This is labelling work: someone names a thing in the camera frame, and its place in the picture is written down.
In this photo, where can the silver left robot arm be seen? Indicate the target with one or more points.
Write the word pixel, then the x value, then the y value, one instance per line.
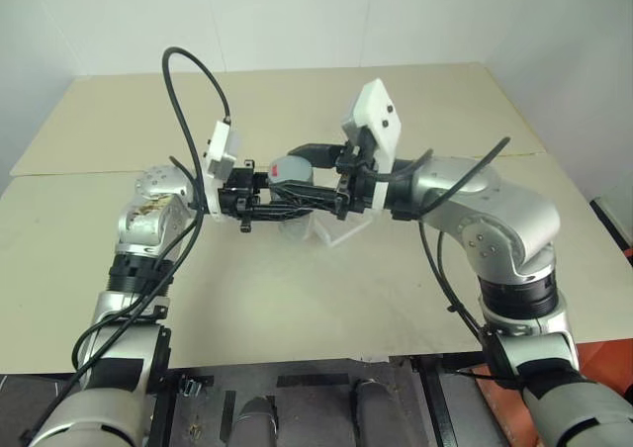
pixel 126 249

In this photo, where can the clear plastic jar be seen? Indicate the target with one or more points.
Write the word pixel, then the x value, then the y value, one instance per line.
pixel 294 227

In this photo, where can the dark rounded shape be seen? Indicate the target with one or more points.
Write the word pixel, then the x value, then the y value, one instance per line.
pixel 254 422

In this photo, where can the clear plastic box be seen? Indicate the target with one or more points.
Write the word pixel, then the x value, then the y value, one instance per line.
pixel 341 232

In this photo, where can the black tape strip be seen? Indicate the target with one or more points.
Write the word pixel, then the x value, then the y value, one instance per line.
pixel 312 380
pixel 228 412

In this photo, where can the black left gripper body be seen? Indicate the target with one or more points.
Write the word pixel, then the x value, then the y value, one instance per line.
pixel 240 190

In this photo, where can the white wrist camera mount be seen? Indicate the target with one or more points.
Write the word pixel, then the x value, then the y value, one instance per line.
pixel 217 155
pixel 378 106

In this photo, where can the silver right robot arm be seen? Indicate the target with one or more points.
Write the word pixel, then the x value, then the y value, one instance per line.
pixel 514 219

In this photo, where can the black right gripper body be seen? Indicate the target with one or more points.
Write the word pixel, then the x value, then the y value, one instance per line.
pixel 357 182

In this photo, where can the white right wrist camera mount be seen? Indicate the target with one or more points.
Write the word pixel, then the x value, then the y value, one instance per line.
pixel 378 106

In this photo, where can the small silver metal clip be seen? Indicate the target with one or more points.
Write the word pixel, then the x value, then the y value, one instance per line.
pixel 188 387

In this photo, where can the black table frame bar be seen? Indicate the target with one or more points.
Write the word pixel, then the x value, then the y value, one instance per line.
pixel 440 402

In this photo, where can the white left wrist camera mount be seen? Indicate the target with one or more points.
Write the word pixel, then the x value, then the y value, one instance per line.
pixel 217 155

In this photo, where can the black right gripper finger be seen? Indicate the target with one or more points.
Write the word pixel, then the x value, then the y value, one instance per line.
pixel 321 154
pixel 311 196

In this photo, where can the red object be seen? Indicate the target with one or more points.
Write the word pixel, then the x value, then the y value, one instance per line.
pixel 628 255

